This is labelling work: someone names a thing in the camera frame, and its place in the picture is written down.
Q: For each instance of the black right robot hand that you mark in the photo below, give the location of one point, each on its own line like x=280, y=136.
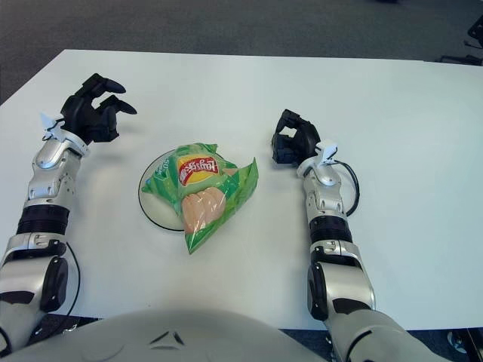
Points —
x=305, y=141

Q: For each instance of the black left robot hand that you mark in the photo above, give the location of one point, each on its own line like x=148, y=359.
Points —
x=87, y=117

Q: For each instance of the green potato chips bag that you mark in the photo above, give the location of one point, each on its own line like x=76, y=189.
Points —
x=211, y=203

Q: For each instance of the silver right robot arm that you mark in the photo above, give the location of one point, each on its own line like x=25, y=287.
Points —
x=328, y=200

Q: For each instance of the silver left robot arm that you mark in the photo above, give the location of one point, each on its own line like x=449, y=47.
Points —
x=49, y=177

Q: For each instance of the white plate with black rim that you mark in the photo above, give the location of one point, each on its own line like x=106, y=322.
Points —
x=151, y=205

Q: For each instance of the black object on carpet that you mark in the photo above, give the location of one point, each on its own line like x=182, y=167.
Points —
x=388, y=1

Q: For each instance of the black office chair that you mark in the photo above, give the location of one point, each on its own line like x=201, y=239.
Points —
x=473, y=35

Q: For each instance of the grey robot torso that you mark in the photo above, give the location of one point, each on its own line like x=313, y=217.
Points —
x=170, y=339

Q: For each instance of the metal table foot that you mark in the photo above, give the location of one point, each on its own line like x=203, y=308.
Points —
x=456, y=341

